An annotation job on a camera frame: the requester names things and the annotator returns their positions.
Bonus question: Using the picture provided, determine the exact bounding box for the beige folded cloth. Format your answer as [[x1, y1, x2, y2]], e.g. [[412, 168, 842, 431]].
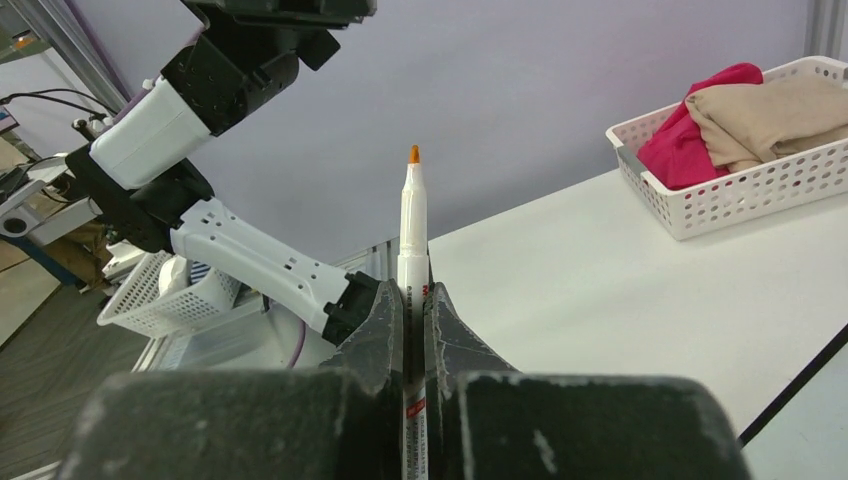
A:
[[684, 76, 847, 173]]

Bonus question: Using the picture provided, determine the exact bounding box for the pink cloth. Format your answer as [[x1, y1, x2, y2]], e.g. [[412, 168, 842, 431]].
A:
[[637, 63, 763, 191]]

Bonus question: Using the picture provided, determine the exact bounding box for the white whiteboard black frame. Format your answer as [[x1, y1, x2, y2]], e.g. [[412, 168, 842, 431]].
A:
[[740, 328, 847, 479]]

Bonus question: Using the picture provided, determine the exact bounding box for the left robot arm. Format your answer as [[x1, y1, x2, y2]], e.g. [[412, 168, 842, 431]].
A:
[[66, 1, 380, 345]]

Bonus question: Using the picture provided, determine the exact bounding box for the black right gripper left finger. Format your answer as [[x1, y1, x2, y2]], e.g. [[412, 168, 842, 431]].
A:
[[57, 282, 403, 479]]

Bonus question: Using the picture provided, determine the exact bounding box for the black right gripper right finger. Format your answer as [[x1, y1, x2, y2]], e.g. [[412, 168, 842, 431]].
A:
[[424, 283, 751, 479]]

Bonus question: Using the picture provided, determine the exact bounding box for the white marker pen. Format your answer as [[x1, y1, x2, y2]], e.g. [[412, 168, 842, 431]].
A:
[[396, 145, 430, 479]]

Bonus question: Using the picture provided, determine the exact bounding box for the white perforated plastic basket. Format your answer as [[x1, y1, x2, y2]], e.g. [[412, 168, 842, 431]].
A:
[[606, 56, 847, 240]]

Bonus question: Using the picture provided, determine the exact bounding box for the white basket on floor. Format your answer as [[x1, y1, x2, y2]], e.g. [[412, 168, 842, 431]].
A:
[[96, 252, 241, 338]]

